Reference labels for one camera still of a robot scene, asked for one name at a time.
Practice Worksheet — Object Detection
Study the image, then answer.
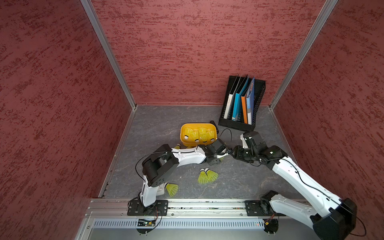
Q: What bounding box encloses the aluminium corner post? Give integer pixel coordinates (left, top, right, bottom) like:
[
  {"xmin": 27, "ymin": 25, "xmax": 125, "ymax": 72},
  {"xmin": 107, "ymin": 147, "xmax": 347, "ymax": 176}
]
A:
[
  {"xmin": 81, "ymin": 0, "xmax": 137, "ymax": 111},
  {"xmin": 269, "ymin": 0, "xmax": 338, "ymax": 112}
]

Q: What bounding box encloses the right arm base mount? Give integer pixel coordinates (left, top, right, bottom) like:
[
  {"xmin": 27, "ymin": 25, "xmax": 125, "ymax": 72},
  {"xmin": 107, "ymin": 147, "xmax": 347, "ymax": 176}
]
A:
[{"xmin": 245, "ymin": 201, "xmax": 285, "ymax": 218}]

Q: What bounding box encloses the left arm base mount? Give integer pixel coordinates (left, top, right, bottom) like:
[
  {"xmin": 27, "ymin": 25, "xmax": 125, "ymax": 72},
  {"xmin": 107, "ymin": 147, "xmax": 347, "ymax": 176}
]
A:
[{"xmin": 127, "ymin": 198, "xmax": 169, "ymax": 217}]

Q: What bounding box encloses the white book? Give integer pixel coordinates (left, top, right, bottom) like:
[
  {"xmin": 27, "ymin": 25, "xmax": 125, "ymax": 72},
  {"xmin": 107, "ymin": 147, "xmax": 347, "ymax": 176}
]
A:
[{"xmin": 224, "ymin": 75, "xmax": 241, "ymax": 119}]

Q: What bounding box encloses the teal book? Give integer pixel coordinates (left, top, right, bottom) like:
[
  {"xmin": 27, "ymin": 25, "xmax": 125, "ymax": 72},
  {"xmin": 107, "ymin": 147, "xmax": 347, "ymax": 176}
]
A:
[{"xmin": 232, "ymin": 75, "xmax": 249, "ymax": 121}]

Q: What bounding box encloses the blue folder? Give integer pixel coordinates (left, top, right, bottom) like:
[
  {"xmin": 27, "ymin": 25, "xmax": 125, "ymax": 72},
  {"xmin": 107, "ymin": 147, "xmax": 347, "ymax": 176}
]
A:
[{"xmin": 246, "ymin": 78, "xmax": 255, "ymax": 125}]

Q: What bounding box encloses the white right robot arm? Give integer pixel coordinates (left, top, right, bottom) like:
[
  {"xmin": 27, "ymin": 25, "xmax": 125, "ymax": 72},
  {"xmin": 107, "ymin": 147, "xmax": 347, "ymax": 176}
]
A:
[{"xmin": 231, "ymin": 146, "xmax": 357, "ymax": 240}]

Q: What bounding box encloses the yellow shuttlecock ten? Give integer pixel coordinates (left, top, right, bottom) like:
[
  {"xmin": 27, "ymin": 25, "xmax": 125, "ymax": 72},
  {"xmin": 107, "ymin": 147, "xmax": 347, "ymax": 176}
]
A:
[{"xmin": 165, "ymin": 183, "xmax": 179, "ymax": 197}]

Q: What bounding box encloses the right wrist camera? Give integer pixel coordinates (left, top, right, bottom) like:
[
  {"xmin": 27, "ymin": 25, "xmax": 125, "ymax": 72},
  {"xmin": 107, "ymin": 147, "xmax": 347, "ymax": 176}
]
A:
[{"xmin": 240, "ymin": 131, "xmax": 268, "ymax": 152}]

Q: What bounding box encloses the yellow plastic storage box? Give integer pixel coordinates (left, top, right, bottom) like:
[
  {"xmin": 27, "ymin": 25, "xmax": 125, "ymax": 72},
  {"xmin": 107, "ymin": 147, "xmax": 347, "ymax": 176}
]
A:
[{"xmin": 180, "ymin": 123, "xmax": 218, "ymax": 148}]

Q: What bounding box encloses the orange spine book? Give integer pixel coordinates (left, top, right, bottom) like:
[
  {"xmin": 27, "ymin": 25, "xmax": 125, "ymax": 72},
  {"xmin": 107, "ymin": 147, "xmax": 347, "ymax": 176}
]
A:
[{"xmin": 241, "ymin": 95, "xmax": 248, "ymax": 124}]

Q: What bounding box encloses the yellow shuttlecock one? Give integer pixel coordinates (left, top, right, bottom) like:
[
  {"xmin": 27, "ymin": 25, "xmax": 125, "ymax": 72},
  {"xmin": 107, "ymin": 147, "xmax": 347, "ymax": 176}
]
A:
[{"xmin": 199, "ymin": 127, "xmax": 208, "ymax": 143}]

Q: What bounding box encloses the yellow shuttlecock nine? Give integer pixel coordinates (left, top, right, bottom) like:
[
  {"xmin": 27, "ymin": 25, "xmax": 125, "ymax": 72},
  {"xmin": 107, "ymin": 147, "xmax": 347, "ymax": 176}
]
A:
[{"xmin": 198, "ymin": 169, "xmax": 209, "ymax": 185}]

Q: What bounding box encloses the grey white stapler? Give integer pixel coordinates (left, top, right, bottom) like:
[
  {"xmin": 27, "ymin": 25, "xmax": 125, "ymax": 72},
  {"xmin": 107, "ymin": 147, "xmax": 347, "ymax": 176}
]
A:
[{"xmin": 157, "ymin": 184, "xmax": 165, "ymax": 196}]

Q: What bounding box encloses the yellow shuttlecock two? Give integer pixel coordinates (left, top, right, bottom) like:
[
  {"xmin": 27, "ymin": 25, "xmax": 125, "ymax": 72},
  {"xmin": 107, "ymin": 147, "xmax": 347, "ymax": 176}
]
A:
[{"xmin": 184, "ymin": 127, "xmax": 195, "ymax": 141}]

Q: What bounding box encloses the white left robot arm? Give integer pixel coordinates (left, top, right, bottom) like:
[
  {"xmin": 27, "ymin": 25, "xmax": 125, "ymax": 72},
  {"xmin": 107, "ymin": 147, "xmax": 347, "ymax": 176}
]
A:
[{"xmin": 139, "ymin": 139, "xmax": 228, "ymax": 208}]

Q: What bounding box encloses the right aluminium corner post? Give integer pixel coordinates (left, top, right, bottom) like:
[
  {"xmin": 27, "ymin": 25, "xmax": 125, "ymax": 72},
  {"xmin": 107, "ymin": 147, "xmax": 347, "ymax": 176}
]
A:
[{"xmin": 269, "ymin": 0, "xmax": 338, "ymax": 112}]

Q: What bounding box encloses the black file holder rack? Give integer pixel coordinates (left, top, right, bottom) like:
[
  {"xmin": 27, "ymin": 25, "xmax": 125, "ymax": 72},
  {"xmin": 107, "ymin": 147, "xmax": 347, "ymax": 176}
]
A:
[{"xmin": 219, "ymin": 76, "xmax": 266, "ymax": 132}]

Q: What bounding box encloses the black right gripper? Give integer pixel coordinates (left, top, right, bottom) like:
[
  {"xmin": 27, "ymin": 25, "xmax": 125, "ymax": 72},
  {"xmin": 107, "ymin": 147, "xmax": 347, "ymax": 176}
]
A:
[{"xmin": 229, "ymin": 144, "xmax": 258, "ymax": 162}]

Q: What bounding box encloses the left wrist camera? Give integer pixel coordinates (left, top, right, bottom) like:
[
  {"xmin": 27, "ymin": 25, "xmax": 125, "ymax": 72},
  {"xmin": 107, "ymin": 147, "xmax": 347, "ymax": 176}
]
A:
[{"xmin": 211, "ymin": 139, "xmax": 228, "ymax": 156}]

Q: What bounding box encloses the yellow shuttlecock seven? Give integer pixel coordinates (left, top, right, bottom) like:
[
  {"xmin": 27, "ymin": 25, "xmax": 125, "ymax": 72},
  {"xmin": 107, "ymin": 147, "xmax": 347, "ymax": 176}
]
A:
[{"xmin": 192, "ymin": 130, "xmax": 200, "ymax": 143}]

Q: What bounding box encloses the left aluminium corner post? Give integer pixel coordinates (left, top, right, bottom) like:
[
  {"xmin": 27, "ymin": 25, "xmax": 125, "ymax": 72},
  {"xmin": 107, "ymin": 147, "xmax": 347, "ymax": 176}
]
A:
[{"xmin": 81, "ymin": 0, "xmax": 137, "ymax": 111}]

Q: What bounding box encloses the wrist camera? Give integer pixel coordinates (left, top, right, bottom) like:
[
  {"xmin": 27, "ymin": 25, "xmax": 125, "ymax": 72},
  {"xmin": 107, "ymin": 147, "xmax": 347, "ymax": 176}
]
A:
[
  {"xmin": 240, "ymin": 131, "xmax": 268, "ymax": 152},
  {"xmin": 211, "ymin": 139, "xmax": 228, "ymax": 156}
]

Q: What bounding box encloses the yellow shuttlecock three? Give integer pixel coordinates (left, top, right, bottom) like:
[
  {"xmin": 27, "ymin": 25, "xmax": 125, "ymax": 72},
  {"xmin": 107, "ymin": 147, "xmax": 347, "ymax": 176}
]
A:
[{"xmin": 207, "ymin": 130, "xmax": 217, "ymax": 143}]

